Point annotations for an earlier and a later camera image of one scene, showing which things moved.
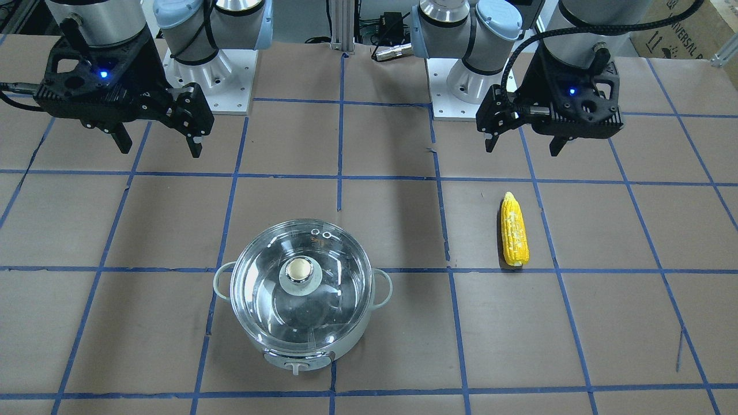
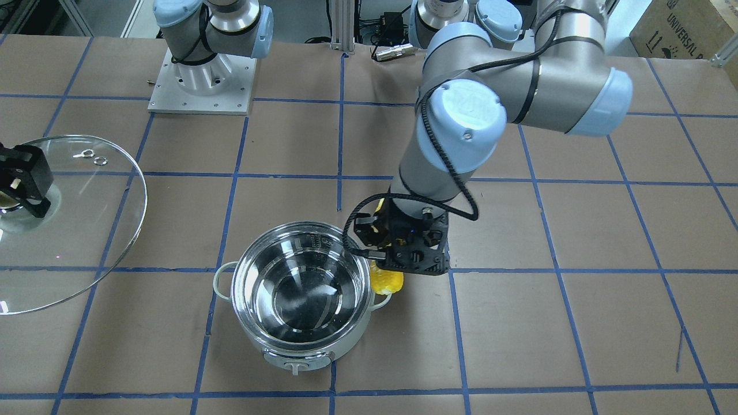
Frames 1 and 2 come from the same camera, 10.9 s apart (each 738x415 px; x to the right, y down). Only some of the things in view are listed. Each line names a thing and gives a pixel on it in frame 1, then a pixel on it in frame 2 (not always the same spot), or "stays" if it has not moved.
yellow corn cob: x=515 y=240 to x=384 y=282
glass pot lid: x=300 y=283 to x=103 y=204
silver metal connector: x=386 y=53 stays
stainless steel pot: x=304 y=291 stays
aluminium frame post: x=342 y=36 stays
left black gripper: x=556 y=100 to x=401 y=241
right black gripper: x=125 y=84 to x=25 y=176
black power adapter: x=392 y=24 stays
